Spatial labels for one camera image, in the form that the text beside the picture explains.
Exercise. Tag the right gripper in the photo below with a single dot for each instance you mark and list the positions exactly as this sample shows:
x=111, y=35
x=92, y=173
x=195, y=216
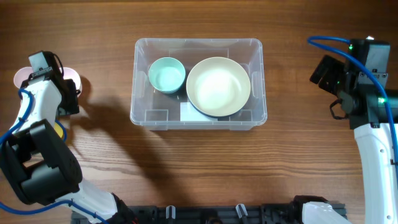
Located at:
x=336, y=67

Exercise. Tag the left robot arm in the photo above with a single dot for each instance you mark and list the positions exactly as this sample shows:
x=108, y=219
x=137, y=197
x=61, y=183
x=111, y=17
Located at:
x=37, y=162

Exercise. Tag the cream plastic plate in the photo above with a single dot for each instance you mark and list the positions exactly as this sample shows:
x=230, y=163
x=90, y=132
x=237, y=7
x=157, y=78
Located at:
x=218, y=79

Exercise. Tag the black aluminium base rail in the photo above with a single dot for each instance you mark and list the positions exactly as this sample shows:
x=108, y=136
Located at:
x=264, y=214

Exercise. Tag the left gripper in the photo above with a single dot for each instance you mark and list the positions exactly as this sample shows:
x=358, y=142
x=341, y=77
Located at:
x=73, y=108

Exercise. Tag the light blue plastic bowl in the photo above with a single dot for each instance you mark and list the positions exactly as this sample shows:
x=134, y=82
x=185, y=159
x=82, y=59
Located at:
x=167, y=92

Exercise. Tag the mint green plastic bowl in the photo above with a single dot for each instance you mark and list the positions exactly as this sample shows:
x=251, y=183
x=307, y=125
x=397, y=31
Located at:
x=167, y=73

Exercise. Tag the yellow plastic cup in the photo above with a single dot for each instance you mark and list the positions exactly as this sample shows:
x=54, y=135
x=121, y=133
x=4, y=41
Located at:
x=60, y=130

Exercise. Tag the dark blue plate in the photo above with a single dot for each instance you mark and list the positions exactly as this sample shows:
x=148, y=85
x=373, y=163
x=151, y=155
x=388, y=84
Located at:
x=218, y=109

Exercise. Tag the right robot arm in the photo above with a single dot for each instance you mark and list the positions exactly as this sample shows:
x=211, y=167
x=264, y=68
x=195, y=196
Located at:
x=359, y=84

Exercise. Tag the pink plastic bowl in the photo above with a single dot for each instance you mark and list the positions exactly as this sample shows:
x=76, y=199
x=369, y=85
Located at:
x=73, y=76

